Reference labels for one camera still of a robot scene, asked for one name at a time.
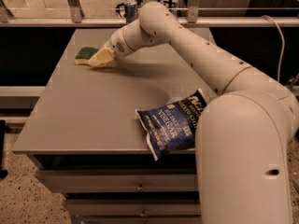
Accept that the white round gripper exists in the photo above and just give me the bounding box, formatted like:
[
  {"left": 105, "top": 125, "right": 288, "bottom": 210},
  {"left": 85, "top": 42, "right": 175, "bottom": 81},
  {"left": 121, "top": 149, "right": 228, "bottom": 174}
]
[{"left": 89, "top": 29, "right": 134, "bottom": 67}]

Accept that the green and yellow sponge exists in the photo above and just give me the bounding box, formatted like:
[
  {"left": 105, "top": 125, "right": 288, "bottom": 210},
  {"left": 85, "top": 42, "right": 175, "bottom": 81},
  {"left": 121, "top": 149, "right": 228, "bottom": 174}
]
[{"left": 75, "top": 47, "right": 98, "bottom": 65}]

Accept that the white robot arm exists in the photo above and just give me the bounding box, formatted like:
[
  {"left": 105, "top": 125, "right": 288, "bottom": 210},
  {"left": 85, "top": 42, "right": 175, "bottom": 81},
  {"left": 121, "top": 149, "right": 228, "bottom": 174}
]
[{"left": 89, "top": 2, "right": 299, "bottom": 224}]

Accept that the blue silver drink can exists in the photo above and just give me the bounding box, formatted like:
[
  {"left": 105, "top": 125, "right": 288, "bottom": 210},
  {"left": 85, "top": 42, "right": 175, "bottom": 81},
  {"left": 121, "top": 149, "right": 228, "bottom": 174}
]
[{"left": 124, "top": 0, "right": 137, "bottom": 23}]

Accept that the grey drawer cabinet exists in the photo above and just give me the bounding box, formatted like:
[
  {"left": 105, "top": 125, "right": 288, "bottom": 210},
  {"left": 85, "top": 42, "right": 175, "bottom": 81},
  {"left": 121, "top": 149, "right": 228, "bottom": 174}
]
[{"left": 13, "top": 29, "right": 215, "bottom": 224}]

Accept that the metal glass railing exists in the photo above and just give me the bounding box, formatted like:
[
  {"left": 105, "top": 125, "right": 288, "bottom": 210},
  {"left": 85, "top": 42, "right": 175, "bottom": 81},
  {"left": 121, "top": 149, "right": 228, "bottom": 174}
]
[{"left": 0, "top": 0, "right": 299, "bottom": 27}]

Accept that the blue Kettle chips bag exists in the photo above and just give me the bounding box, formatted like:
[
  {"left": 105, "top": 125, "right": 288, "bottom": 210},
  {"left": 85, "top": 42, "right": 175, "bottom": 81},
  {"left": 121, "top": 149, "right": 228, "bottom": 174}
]
[{"left": 136, "top": 89, "right": 206, "bottom": 161}]

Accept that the upper grey drawer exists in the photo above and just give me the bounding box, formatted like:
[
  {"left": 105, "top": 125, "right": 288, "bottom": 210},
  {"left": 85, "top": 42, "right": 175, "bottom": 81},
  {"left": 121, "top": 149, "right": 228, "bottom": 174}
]
[{"left": 36, "top": 169, "right": 198, "bottom": 193}]

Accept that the grey drawer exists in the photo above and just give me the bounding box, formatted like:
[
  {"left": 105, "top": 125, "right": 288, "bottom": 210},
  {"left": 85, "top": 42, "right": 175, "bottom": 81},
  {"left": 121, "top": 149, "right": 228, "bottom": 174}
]
[
  {"left": 64, "top": 200, "right": 201, "bottom": 217},
  {"left": 36, "top": 169, "right": 198, "bottom": 193}
]

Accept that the lower grey drawer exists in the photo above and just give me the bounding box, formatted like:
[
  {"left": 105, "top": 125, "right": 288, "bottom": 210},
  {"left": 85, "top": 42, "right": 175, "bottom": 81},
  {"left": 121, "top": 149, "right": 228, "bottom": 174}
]
[{"left": 64, "top": 200, "right": 201, "bottom": 217}]

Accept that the white cable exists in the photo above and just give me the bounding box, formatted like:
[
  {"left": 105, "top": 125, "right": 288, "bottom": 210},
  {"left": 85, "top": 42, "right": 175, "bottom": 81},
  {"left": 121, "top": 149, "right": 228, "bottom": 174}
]
[{"left": 261, "top": 14, "right": 286, "bottom": 83}]

